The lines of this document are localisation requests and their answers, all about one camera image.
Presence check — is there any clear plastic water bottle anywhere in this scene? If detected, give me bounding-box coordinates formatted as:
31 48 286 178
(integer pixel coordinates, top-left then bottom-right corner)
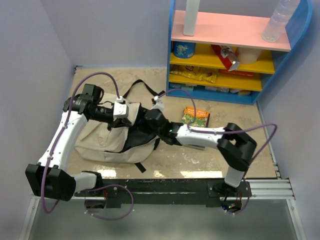
261 0 300 43

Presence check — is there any aluminium rail frame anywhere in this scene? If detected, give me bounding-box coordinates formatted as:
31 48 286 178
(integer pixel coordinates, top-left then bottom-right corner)
20 178 306 240

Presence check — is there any blue shelf unit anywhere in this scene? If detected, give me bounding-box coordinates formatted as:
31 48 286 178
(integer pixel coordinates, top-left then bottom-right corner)
166 0 313 105

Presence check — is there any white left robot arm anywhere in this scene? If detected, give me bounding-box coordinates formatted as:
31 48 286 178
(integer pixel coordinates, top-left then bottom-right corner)
25 84 129 201

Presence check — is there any orange green paperback book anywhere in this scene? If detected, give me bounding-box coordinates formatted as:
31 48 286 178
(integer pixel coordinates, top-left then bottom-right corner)
181 106 210 128

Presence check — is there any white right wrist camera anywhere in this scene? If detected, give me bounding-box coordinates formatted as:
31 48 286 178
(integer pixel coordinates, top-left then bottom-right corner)
151 95 165 112

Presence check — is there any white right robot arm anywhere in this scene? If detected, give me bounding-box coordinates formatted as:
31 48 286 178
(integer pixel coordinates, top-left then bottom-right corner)
140 109 257 197

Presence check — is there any white tall bottle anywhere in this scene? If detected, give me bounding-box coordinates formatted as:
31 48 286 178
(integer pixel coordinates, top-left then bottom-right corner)
183 0 200 37

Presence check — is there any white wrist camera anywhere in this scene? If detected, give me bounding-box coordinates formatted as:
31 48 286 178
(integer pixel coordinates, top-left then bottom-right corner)
151 95 165 112
113 101 129 119

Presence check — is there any red snack carton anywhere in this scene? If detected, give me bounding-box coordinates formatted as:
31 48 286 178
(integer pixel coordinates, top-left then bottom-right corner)
211 44 241 72

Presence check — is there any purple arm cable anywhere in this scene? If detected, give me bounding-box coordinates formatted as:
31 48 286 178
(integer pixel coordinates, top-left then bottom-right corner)
41 71 135 221
156 88 278 216

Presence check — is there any white cup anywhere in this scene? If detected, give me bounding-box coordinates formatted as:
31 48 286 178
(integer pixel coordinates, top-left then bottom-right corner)
235 47 262 64

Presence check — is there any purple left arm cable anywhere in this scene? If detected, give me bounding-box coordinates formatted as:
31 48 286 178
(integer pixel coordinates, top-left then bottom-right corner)
41 71 135 221

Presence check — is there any dark blue bottom book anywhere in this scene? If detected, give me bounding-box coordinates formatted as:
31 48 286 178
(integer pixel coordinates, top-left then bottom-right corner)
185 144 205 150

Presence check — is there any blue round can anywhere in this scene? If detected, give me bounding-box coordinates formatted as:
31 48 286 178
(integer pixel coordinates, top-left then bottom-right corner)
172 41 196 59

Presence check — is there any red flat box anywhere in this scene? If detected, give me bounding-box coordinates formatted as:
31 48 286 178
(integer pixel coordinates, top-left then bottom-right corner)
218 69 255 78

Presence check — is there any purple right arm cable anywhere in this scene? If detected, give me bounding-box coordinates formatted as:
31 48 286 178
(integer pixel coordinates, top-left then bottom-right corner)
156 88 278 216

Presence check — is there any yellow chips bag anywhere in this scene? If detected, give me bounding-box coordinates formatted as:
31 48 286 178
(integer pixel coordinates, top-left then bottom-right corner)
169 64 218 83

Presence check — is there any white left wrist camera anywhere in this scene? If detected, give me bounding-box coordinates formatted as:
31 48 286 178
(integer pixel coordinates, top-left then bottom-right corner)
113 101 129 119

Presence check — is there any beige canvas backpack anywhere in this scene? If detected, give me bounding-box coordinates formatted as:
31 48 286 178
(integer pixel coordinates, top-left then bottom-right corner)
74 79 167 174

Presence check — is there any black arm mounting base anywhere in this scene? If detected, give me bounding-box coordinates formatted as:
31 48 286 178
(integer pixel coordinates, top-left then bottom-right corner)
74 177 252 209

